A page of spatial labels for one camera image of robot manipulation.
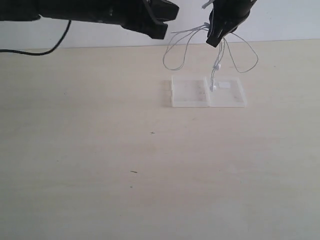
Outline white wired earphones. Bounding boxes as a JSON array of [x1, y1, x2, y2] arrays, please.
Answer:
[[161, 21, 259, 92]]

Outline clear open plastic case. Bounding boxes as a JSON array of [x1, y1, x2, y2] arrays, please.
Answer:
[[170, 75, 247, 108]]

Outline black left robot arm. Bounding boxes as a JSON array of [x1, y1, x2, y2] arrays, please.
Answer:
[[0, 0, 180, 40]]

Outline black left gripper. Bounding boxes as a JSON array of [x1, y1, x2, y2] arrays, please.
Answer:
[[38, 0, 168, 40]]

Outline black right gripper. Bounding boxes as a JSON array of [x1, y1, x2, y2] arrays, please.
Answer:
[[146, 0, 257, 48]]

